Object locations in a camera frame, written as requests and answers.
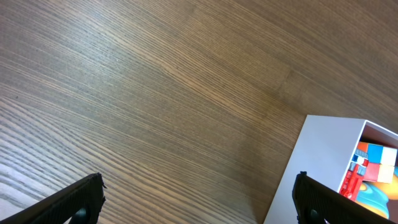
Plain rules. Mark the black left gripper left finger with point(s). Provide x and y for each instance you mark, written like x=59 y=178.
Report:
x=80 y=202

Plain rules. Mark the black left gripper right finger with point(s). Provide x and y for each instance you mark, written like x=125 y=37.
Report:
x=317 y=204

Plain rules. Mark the orange blue duck toy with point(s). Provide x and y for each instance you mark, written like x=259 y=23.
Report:
x=380 y=198

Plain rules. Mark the white cardboard box pink inside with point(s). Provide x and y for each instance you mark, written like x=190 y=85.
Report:
x=323 y=149

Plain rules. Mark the colourful puzzle cube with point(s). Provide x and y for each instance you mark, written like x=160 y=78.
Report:
x=382 y=164

